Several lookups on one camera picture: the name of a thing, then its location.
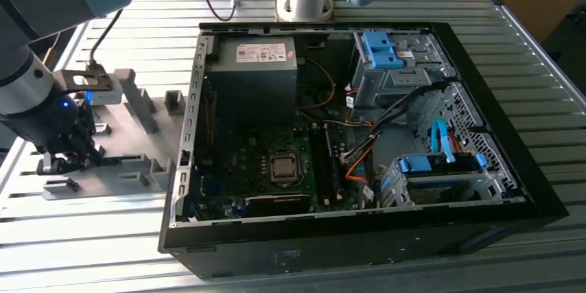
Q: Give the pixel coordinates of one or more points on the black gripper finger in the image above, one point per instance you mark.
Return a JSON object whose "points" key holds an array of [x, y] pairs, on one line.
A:
{"points": [[91, 142], [64, 161]]}

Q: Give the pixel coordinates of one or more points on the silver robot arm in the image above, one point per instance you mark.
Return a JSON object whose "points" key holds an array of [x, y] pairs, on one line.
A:
{"points": [[26, 80]]}

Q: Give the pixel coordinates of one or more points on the grey parts rack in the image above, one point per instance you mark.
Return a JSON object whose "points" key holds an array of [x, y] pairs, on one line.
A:
{"points": [[132, 142]]}

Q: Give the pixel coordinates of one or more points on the green motherboard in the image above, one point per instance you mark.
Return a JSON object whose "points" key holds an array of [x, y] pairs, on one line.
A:
{"points": [[237, 169]]}

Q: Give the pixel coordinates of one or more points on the grey power supply unit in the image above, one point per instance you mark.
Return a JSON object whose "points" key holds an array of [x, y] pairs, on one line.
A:
{"points": [[256, 83]]}

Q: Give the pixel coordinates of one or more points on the silver CPU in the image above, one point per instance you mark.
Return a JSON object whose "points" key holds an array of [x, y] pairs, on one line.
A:
{"points": [[283, 169]]}

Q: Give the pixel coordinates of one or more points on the black graphics card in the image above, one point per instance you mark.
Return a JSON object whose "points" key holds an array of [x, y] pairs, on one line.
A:
{"points": [[273, 204]]}

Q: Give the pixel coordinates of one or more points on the black PC case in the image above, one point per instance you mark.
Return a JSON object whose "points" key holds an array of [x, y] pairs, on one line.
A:
{"points": [[320, 248]]}

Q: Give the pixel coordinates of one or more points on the grey metal disk bay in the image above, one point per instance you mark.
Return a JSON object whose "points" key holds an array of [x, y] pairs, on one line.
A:
{"points": [[403, 80], [458, 179]]}

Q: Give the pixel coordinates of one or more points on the hard disk in blue carrier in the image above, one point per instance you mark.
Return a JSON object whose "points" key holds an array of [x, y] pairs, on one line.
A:
{"points": [[414, 164]]}

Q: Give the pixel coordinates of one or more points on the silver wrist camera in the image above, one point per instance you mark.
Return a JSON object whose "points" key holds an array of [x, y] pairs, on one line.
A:
{"points": [[107, 95]]}

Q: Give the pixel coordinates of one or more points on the black camera bracket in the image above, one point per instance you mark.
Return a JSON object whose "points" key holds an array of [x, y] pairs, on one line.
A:
{"points": [[64, 78]]}

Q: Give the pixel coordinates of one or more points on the blue drive bracket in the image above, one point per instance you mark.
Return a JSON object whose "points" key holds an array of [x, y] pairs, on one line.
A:
{"points": [[379, 56]]}

